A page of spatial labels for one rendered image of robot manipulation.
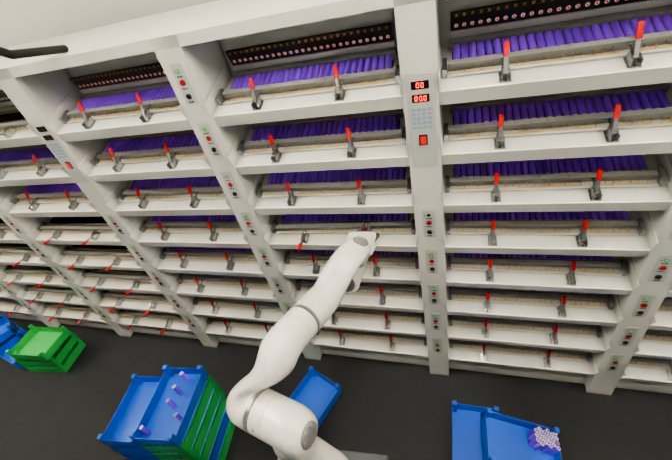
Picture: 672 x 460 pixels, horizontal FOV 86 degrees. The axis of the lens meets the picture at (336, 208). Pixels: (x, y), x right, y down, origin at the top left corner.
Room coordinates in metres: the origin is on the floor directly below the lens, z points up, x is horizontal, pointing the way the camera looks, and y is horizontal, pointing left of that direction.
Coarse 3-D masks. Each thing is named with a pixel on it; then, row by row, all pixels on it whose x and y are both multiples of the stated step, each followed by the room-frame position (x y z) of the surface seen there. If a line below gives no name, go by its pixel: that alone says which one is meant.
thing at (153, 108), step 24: (120, 72) 1.46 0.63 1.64; (144, 72) 1.43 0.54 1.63; (72, 96) 1.56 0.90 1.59; (96, 96) 1.52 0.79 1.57; (120, 96) 1.45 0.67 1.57; (144, 96) 1.38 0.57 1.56; (168, 96) 1.33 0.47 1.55; (48, 120) 1.43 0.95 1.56; (72, 120) 1.47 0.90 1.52; (96, 120) 1.40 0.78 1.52; (120, 120) 1.34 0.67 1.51; (144, 120) 1.28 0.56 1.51; (168, 120) 1.23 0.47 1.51
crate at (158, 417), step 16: (176, 368) 1.03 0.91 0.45; (192, 368) 1.00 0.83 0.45; (160, 384) 0.97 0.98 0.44; (176, 384) 0.98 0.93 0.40; (192, 384) 0.96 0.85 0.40; (160, 400) 0.92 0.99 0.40; (176, 400) 0.90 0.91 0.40; (192, 400) 0.86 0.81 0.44; (144, 416) 0.84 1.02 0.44; (160, 416) 0.85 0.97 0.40; (160, 432) 0.78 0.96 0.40; (176, 432) 0.73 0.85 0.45
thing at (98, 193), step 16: (0, 80) 1.45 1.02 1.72; (16, 80) 1.42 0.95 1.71; (32, 80) 1.47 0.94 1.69; (48, 80) 1.52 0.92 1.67; (64, 80) 1.57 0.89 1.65; (16, 96) 1.44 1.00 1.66; (32, 96) 1.44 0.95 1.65; (48, 96) 1.48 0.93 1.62; (64, 96) 1.54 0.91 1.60; (32, 112) 1.44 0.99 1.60; (48, 112) 1.45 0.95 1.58; (64, 144) 1.42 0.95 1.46; (80, 144) 1.48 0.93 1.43; (80, 160) 1.44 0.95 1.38; (96, 192) 1.43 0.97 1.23; (112, 192) 1.47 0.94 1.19; (96, 208) 1.46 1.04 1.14; (128, 224) 1.44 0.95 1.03; (128, 240) 1.44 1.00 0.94; (144, 256) 1.43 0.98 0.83; (160, 272) 1.43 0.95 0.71; (160, 288) 1.45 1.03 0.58; (192, 320) 1.43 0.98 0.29; (208, 336) 1.43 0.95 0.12
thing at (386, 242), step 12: (276, 216) 1.27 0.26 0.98; (384, 228) 1.04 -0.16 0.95; (396, 228) 1.02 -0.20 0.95; (408, 228) 1.00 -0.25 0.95; (276, 240) 1.16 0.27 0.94; (288, 240) 1.14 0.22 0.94; (300, 240) 1.12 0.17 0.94; (312, 240) 1.10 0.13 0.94; (324, 240) 1.08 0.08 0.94; (336, 240) 1.06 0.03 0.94; (384, 240) 0.99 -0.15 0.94; (396, 240) 0.97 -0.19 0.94; (408, 240) 0.96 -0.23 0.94
